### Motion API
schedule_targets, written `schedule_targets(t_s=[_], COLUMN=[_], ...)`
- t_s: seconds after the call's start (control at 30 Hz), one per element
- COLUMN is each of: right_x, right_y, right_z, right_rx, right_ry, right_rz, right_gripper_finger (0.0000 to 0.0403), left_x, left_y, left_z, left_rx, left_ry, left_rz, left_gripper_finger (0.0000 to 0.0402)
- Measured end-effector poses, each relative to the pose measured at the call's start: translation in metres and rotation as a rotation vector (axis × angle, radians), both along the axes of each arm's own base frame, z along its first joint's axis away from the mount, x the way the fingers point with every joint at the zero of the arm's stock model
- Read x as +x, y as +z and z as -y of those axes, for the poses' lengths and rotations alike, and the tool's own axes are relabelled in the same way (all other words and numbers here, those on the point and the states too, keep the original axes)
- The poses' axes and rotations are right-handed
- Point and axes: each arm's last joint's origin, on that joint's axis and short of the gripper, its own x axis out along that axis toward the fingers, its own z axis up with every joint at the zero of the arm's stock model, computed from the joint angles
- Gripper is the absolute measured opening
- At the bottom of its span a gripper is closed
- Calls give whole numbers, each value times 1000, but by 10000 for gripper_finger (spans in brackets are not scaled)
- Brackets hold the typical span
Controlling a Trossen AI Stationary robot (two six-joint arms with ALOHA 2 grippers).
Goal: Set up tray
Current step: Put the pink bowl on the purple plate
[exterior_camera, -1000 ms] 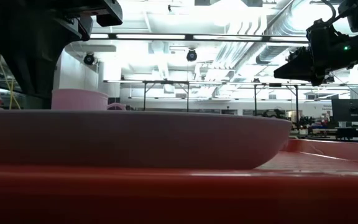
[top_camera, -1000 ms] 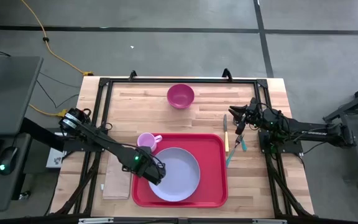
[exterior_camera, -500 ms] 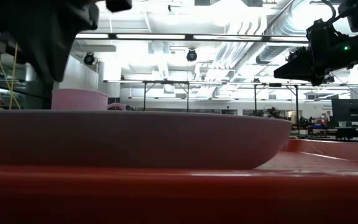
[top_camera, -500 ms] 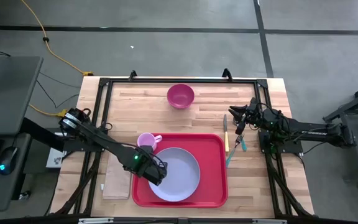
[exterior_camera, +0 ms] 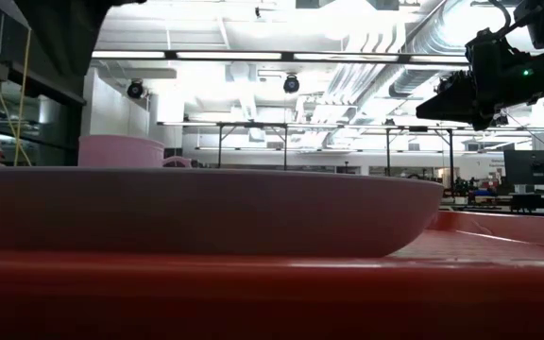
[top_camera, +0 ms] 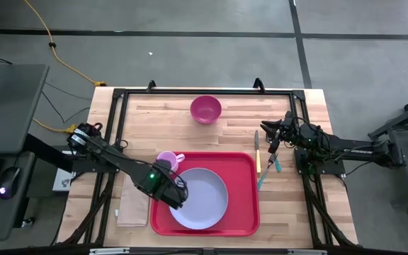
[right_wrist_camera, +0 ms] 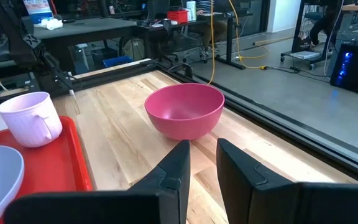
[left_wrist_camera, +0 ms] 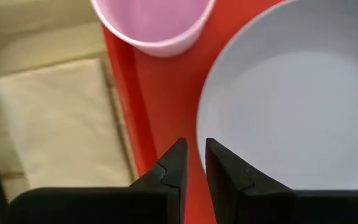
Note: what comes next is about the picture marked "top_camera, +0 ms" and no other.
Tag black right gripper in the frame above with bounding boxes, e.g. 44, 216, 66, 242
260, 112, 297, 154

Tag fork with teal handle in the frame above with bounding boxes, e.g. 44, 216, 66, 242
256, 151, 280, 193

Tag pink plastic mug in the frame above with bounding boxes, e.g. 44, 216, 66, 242
157, 150, 186, 174

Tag lavender plastic plate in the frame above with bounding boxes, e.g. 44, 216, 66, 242
169, 167, 230, 230

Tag magenta plastic bowl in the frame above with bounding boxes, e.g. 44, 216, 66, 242
189, 94, 222, 125

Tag knife with yellow handle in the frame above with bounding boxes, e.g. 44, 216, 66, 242
254, 129, 262, 174

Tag yellow cable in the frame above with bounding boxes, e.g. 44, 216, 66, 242
32, 118, 78, 135
22, 0, 108, 88

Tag beige cloth napkin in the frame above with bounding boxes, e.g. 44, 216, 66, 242
116, 172, 151, 228

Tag red plastic tray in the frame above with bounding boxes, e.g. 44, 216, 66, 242
149, 151, 261, 237

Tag silver aluminium rail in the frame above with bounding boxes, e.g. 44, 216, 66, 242
89, 247, 131, 255
288, 249, 327, 255

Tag black aluminium table frame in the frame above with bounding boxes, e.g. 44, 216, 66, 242
57, 78, 359, 255

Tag black desk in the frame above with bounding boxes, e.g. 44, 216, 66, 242
0, 63, 51, 242

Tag black computer mouse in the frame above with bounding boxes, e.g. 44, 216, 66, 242
0, 166, 21, 200

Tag white box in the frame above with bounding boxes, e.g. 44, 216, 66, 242
52, 168, 76, 193

